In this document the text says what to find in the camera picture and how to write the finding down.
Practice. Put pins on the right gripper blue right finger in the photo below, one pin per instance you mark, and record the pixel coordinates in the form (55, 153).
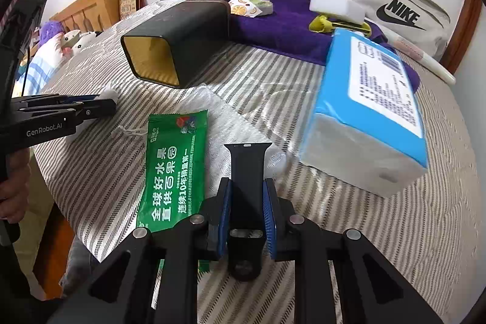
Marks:
(270, 204)

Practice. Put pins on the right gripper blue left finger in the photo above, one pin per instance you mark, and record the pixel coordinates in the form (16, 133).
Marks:
(224, 195)

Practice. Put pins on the green fruit store packet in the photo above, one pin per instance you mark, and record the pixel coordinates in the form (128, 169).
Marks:
(175, 169)

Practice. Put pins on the clear drawstring mesh pouch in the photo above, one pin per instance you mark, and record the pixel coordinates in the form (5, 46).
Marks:
(224, 126)

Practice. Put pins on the yellow black mesh pouch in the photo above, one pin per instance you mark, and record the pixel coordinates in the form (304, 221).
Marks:
(327, 25)

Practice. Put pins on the fruit print wet wipe packet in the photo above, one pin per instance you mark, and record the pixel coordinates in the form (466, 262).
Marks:
(244, 8)

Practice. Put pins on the white sponge block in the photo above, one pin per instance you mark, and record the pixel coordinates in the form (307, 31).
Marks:
(343, 10)

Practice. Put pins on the green pocket tissue pack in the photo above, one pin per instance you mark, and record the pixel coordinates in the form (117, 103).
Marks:
(265, 7)

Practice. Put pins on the person's left hand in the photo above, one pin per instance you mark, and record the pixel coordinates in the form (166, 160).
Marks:
(15, 190)

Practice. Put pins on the striped pastel bedding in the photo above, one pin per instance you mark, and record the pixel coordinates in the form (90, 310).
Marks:
(48, 59)

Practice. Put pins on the purple plush toy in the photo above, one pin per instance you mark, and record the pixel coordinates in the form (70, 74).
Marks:
(48, 30)

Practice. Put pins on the panda plush toy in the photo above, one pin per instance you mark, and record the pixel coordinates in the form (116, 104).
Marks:
(74, 41)

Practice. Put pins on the blue tissue pack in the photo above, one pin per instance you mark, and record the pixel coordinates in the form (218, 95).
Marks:
(365, 128)

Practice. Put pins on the wooden bed headboard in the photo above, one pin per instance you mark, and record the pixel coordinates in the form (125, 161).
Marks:
(89, 15)

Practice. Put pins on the dark green tea tin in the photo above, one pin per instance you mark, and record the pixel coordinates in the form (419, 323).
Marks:
(172, 47)

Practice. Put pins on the striped quilted mattress pad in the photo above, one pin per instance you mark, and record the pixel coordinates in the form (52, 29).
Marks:
(432, 232)

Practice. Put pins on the purple towel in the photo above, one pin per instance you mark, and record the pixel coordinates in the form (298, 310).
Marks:
(285, 31)

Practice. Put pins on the rolled printed paper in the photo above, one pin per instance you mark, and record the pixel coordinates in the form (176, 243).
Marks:
(410, 49)

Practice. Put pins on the grey Nike waist bag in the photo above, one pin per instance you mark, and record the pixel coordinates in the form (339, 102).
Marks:
(422, 22)

